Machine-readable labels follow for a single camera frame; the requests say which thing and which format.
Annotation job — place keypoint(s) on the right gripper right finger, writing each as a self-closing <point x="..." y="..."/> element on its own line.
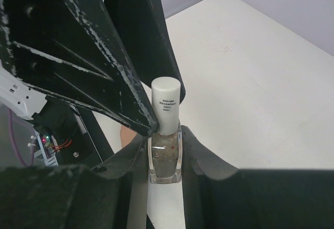
<point x="217" y="194"/>

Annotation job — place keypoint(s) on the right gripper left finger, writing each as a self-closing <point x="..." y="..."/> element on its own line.
<point x="111" y="195"/>

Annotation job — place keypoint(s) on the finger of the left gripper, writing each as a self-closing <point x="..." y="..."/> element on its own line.
<point x="142" y="28"/>
<point x="70" y="50"/>

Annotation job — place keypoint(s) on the nail polish bottle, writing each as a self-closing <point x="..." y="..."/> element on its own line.
<point x="165" y="157"/>

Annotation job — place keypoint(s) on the white nail polish cap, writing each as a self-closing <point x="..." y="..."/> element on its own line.
<point x="165" y="97"/>

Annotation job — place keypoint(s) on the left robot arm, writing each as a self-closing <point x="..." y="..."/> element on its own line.
<point x="35" y="106"/>

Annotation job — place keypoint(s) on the person's hand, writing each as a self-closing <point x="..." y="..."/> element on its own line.
<point x="126" y="136"/>

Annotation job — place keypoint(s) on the white cable duct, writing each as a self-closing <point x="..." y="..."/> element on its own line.
<point x="47" y="156"/>

